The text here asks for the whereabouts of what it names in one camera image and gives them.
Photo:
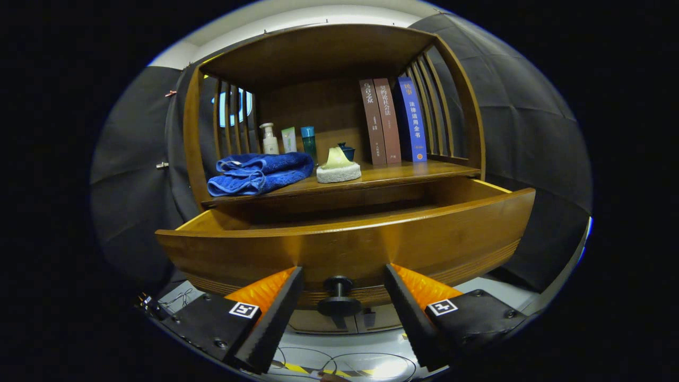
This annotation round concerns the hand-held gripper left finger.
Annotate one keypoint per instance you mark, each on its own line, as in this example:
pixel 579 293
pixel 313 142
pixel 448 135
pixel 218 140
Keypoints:
pixel 276 318

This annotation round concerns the wooden countertop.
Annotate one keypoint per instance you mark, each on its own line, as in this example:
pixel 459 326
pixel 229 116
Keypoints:
pixel 403 170

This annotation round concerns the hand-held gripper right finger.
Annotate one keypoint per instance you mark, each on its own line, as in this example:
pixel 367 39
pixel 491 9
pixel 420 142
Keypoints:
pixel 411 318

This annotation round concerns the teal bottle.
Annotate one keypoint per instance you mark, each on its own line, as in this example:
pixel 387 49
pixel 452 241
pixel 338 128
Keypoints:
pixel 308 143

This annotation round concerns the brown book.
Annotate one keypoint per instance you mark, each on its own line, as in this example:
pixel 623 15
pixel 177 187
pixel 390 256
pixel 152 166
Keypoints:
pixel 387 116
pixel 373 122

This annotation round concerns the black backdrop cloth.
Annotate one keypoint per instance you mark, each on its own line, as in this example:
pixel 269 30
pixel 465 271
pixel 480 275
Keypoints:
pixel 530 132

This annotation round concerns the wooden drawer with black knob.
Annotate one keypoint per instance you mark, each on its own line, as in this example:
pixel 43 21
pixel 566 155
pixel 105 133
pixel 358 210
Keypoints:
pixel 424 239

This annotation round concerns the white pump bottle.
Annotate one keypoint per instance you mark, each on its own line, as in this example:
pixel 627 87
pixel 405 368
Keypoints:
pixel 269 144

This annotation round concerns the blue folded towel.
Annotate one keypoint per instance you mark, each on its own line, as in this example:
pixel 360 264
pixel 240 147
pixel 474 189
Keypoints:
pixel 254 175

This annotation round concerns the wooden cabinet with slatted hutch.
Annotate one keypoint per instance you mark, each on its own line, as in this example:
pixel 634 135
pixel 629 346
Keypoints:
pixel 318 53

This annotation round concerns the dark blue lidded bowl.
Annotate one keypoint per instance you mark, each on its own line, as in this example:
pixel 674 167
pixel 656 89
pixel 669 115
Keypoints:
pixel 348 153

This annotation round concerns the blue book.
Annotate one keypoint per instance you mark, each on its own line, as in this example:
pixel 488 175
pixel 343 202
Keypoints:
pixel 414 116

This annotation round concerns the wooden cabinet door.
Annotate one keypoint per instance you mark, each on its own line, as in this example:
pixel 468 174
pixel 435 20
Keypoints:
pixel 305 322
pixel 384 318

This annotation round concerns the white and green tube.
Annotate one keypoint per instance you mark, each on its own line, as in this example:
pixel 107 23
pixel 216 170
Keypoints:
pixel 289 142

